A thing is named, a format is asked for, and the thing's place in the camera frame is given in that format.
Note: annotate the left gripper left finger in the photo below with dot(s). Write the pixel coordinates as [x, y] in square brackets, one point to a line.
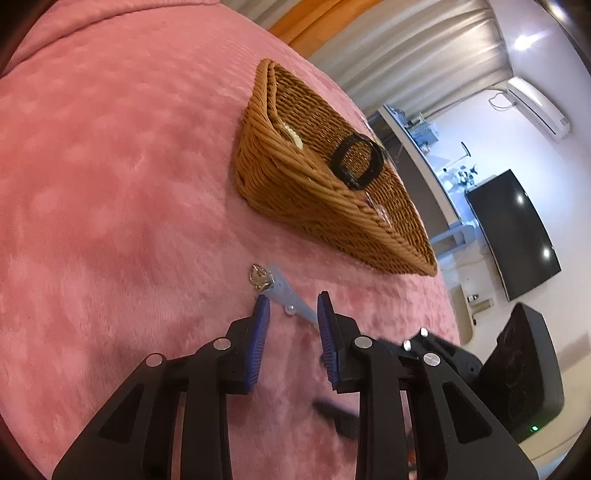
[170, 415]

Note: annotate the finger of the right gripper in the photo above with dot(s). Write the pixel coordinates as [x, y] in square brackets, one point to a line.
[346, 424]
[463, 362]

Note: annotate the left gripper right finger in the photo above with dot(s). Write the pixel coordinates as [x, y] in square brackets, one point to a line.
[418, 418]

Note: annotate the black smartwatch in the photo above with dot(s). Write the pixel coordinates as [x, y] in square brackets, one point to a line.
[357, 161]

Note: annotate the black television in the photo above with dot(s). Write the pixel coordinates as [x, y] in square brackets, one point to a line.
[517, 238]

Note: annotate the light blue chair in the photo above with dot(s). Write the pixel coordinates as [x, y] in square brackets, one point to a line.
[454, 239]

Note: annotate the white flower vase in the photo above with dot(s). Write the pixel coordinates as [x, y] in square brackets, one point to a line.
[467, 176]

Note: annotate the pink bed blanket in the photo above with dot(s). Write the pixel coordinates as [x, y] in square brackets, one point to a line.
[122, 233]

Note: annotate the white desk lamp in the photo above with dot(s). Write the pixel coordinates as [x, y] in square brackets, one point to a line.
[466, 154]

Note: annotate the books on desk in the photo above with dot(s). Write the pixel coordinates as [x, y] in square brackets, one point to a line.
[424, 133]

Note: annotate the white air conditioner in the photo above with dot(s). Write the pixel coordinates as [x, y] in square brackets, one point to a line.
[539, 108]

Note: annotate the brown wicker basket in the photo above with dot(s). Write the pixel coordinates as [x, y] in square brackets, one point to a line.
[288, 135]

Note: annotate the beige curtain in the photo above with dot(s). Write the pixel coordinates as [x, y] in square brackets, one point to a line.
[417, 56]

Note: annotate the orange curtain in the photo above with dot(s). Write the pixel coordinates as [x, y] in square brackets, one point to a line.
[310, 24]

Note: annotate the white wall desk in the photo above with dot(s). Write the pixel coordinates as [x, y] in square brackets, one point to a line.
[424, 186]

